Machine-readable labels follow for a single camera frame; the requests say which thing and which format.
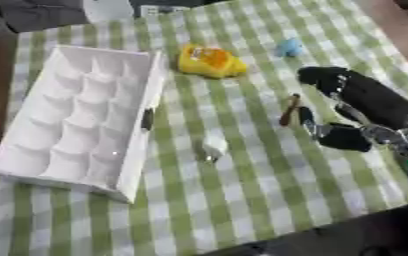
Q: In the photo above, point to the yellow and orange toy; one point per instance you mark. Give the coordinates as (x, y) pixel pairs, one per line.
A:
(209, 61)

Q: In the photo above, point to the brown stick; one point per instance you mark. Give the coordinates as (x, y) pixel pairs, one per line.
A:
(290, 110)

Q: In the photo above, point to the dark grey bag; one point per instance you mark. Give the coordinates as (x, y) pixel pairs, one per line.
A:
(38, 13)

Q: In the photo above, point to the white paper sheet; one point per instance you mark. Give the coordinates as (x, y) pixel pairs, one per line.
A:
(108, 9)

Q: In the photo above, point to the small blue toy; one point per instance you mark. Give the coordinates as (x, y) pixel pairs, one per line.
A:
(290, 47)

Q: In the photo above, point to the white compartment box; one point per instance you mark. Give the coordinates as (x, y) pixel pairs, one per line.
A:
(76, 120)

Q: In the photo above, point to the small white block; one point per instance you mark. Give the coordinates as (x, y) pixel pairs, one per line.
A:
(214, 147)

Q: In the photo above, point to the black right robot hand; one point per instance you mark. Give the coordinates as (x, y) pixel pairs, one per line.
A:
(369, 96)

